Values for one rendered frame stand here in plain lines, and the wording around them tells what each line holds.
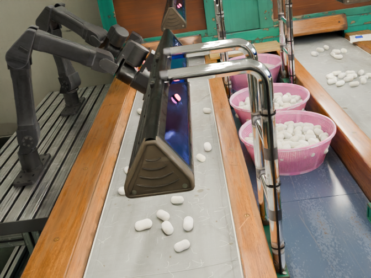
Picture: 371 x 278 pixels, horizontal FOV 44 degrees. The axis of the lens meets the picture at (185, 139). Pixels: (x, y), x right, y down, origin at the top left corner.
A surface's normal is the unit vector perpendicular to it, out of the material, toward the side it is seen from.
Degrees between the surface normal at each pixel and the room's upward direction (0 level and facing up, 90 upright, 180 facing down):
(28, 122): 76
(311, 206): 0
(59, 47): 87
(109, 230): 0
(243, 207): 0
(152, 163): 90
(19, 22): 90
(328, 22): 66
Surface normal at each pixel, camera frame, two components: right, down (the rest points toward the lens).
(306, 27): -0.05, 0.04
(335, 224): -0.15, -0.90
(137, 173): 0.00, 0.41
